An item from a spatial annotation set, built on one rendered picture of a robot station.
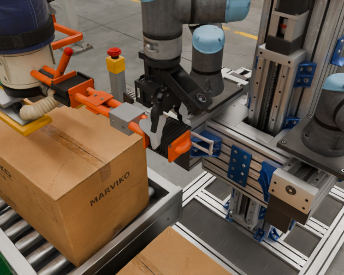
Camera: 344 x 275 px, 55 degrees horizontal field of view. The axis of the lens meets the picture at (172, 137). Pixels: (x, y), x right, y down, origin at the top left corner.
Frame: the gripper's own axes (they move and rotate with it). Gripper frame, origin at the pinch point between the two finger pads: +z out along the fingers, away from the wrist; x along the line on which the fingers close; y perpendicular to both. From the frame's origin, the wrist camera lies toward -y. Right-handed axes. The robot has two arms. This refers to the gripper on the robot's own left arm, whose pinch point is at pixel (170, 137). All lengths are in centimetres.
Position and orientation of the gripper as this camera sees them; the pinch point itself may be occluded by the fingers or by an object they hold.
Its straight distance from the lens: 76.4
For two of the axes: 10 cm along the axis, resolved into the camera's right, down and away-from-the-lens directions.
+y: -7.6, -4.1, 5.0
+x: -6.5, 4.8, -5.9
